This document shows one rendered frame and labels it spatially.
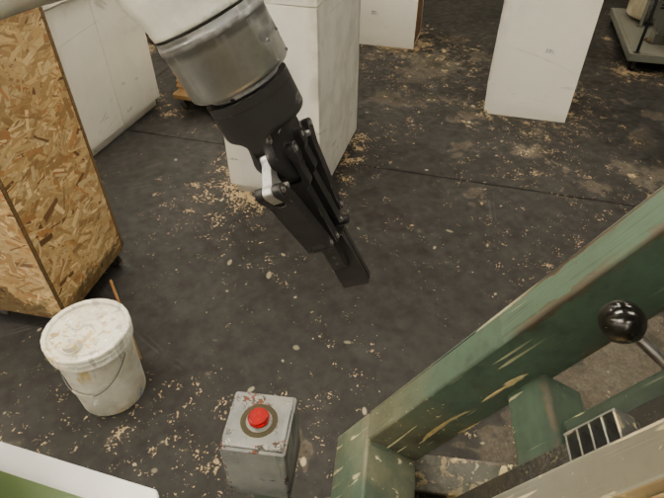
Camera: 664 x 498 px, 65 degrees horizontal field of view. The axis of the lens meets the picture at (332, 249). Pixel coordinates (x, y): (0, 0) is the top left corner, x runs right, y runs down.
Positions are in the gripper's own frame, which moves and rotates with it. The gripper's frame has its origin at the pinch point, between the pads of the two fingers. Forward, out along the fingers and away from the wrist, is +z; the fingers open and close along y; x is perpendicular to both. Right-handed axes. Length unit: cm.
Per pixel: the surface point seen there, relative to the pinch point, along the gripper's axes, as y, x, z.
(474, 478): 10, 4, 68
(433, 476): 9, 12, 64
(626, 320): -7.7, -23.9, 7.1
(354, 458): 6, 22, 51
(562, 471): -10.2, -15.3, 26.6
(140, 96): 287, 229, 36
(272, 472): 1, 35, 45
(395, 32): 462, 76, 113
